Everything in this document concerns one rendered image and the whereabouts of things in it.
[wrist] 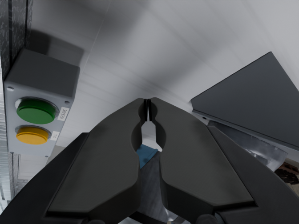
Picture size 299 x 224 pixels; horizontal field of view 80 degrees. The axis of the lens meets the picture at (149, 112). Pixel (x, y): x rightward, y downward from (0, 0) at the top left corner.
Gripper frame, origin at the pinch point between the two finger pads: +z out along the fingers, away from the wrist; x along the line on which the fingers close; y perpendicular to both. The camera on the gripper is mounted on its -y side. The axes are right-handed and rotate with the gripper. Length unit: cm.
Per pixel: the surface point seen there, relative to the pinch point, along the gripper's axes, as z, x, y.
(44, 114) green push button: 7.6, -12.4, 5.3
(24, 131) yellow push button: 9.5, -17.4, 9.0
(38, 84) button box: 8.3, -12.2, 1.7
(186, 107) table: 25.7, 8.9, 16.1
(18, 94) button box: 7.6, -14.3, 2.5
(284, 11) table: 17.0, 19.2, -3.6
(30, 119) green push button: 7.9, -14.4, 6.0
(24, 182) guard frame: 43, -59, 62
